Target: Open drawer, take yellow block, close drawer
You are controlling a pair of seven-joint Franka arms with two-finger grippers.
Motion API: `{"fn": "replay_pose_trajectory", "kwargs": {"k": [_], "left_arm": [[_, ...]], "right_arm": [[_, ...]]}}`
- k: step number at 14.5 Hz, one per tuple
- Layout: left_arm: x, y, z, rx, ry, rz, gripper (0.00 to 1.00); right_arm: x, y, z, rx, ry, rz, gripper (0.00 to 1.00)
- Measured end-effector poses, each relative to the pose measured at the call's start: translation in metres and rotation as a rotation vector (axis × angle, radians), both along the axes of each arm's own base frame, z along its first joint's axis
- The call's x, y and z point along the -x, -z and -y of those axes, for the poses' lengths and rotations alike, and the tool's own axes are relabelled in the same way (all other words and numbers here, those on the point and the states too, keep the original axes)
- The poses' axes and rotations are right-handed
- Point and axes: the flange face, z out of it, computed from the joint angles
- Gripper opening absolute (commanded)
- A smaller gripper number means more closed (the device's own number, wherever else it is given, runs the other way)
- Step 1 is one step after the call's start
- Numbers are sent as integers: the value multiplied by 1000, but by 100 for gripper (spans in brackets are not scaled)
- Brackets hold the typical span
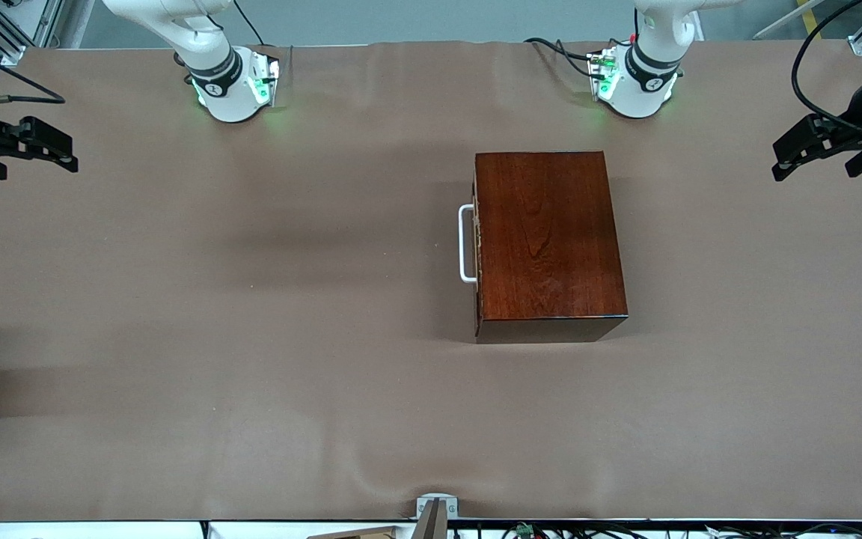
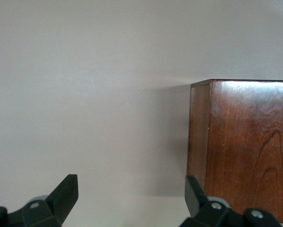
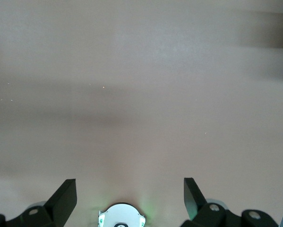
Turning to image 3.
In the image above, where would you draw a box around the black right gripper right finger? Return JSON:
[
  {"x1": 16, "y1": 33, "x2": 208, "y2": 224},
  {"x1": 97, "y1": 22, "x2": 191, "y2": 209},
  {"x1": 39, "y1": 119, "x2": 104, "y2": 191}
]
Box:
[{"x1": 180, "y1": 177, "x2": 280, "y2": 227}]

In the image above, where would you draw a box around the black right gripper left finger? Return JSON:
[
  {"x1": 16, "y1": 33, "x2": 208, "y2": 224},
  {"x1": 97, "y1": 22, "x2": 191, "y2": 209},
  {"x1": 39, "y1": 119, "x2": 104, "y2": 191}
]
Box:
[{"x1": 0, "y1": 179, "x2": 77, "y2": 227}]

